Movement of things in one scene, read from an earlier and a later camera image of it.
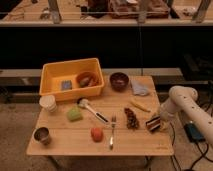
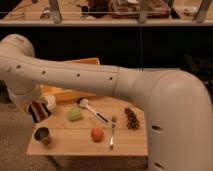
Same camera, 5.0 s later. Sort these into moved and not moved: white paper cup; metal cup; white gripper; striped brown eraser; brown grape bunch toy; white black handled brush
Moved: striped brown eraser; white gripper
Not moved: white paper cup; white black handled brush; brown grape bunch toy; metal cup
